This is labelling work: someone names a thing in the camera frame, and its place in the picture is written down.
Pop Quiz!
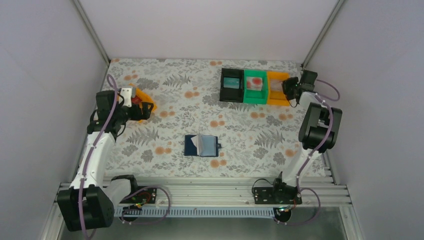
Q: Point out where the blue leather card holder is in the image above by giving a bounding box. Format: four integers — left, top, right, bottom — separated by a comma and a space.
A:
183, 134, 222, 158

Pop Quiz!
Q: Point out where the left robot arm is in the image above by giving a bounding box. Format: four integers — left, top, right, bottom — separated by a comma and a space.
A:
56, 87, 156, 232

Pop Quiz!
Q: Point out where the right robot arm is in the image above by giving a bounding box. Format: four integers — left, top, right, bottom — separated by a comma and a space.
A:
272, 70, 343, 199

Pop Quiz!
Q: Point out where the pale card stack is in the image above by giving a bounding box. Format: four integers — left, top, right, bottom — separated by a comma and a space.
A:
270, 79, 283, 92

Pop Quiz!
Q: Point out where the white red card stack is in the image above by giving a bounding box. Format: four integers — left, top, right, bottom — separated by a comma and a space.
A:
246, 76, 263, 91

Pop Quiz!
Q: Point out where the teal card stack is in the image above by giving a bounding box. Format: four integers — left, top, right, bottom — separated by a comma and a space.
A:
222, 77, 240, 89

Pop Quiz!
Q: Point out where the orange bin right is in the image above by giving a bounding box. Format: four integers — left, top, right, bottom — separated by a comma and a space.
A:
266, 71, 290, 107

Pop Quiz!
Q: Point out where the orange bin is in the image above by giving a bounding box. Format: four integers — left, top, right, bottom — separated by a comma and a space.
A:
129, 83, 157, 123
266, 71, 290, 107

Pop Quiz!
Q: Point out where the orange bin left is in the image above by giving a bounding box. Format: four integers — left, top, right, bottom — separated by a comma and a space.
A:
129, 83, 157, 123

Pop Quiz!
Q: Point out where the green bin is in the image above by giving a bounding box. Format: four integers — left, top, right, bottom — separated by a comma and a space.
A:
243, 69, 268, 105

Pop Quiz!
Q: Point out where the floral table mat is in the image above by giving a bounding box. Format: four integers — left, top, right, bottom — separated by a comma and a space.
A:
105, 58, 306, 178

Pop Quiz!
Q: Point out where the black bin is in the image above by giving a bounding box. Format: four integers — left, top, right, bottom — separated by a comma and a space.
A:
219, 68, 245, 103

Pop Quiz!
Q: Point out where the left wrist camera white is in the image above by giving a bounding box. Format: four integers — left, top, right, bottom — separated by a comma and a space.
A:
119, 87, 133, 108

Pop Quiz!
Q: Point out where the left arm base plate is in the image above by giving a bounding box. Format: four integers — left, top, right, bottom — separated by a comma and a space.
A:
104, 187, 158, 205

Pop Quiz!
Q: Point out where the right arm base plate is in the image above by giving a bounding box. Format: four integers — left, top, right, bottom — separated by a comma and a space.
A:
253, 186, 303, 205

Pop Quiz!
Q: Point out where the aluminium mounting rail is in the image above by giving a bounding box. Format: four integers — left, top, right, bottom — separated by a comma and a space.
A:
137, 176, 352, 207

